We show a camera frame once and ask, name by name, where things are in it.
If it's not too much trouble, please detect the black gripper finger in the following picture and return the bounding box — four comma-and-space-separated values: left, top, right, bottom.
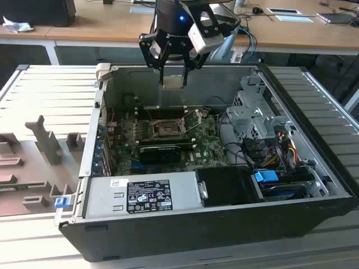
182, 52, 210, 86
139, 32, 171, 85

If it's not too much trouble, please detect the silver square CPU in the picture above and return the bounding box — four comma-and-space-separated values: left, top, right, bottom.
162, 75, 185, 91

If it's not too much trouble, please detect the metal socket cover frame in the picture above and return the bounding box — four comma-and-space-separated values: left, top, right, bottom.
177, 108, 202, 134

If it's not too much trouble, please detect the black RAM slot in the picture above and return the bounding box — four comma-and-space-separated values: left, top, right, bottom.
136, 105, 187, 114
136, 134, 195, 143
137, 139, 196, 149
136, 110, 188, 119

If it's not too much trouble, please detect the CPU socket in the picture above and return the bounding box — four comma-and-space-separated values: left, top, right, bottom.
150, 118, 186, 140

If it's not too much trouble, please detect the wooden desk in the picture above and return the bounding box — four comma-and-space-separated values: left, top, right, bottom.
0, 0, 359, 56

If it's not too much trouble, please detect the beige case corner latch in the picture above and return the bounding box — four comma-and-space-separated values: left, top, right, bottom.
94, 62, 112, 82

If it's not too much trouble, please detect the green motherboard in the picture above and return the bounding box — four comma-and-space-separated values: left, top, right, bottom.
105, 108, 231, 177

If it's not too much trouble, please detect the silver metal drive cage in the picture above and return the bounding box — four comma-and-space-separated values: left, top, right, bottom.
225, 75, 296, 141

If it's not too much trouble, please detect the black graphics card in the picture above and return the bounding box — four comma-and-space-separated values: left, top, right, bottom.
139, 145, 182, 165

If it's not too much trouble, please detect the black box on desk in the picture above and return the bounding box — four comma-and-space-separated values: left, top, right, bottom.
0, 0, 77, 28

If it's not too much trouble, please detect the black plastic shroud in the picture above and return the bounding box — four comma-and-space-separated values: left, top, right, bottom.
194, 166, 266, 208

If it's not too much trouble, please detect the blue disk carrier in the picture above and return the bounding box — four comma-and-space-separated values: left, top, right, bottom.
254, 170, 279, 185

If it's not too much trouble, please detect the crumpled white paper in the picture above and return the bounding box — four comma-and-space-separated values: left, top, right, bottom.
2, 15, 35, 34

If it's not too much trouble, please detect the silver power supply unit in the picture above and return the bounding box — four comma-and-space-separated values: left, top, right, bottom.
83, 171, 203, 220

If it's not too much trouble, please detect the black hard disk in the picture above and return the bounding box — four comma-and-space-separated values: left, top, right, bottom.
259, 181, 307, 201

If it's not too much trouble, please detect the grey-brown parts rack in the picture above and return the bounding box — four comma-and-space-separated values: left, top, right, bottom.
0, 114, 88, 217

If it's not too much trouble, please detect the black open PC case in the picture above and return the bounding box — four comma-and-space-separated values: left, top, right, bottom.
54, 63, 359, 263

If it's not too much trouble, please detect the blue case latch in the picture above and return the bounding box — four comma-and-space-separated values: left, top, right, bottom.
54, 197, 70, 210

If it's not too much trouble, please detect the green RAM stick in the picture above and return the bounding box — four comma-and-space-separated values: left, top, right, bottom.
0, 183, 47, 192

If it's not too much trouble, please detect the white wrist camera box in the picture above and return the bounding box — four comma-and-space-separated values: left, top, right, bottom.
187, 22, 225, 55

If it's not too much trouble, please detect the blue cable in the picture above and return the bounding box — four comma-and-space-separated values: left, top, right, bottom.
240, 26, 258, 64

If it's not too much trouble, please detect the yellow red wire bundle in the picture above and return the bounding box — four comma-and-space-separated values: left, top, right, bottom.
263, 131, 298, 169

